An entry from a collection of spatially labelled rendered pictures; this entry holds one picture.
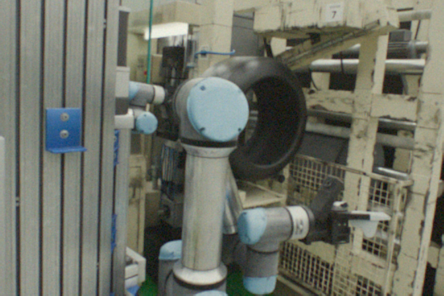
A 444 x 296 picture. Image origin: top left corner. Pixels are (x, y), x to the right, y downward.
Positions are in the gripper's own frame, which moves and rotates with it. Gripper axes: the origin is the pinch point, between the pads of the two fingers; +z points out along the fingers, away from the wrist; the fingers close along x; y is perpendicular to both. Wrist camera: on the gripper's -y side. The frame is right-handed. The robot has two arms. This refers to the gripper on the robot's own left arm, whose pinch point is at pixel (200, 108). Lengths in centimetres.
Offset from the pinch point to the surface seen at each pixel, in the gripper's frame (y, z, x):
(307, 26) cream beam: 46, 43, -13
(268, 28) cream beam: 47, 43, 13
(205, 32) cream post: 40, 18, 33
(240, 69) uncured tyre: 19.3, 11.0, -8.8
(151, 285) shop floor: -121, 31, 69
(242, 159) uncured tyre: -19.2, 17.7, -12.6
